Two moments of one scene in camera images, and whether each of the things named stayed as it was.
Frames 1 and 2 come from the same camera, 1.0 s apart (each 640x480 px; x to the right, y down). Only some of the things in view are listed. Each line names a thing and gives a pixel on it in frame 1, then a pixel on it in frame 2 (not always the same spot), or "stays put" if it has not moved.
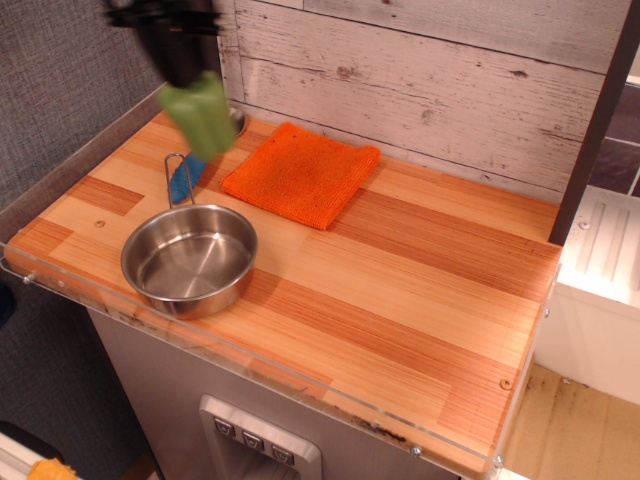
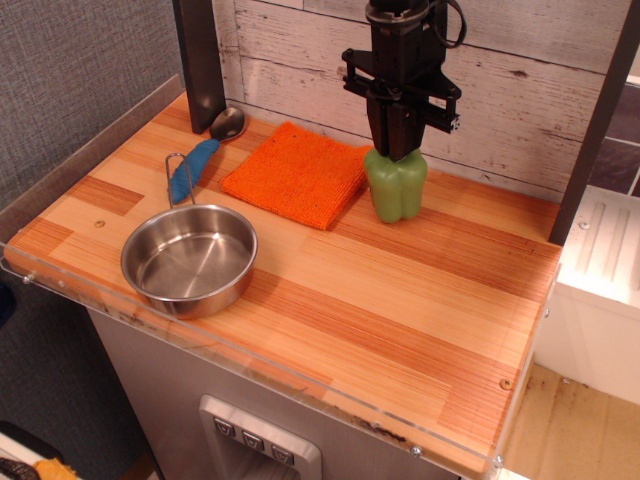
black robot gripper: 173,31 → 407,56
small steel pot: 193,261 stays put
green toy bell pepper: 204,108 → 397,187
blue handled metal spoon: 197,165 stays put
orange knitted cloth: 302,175 stays put
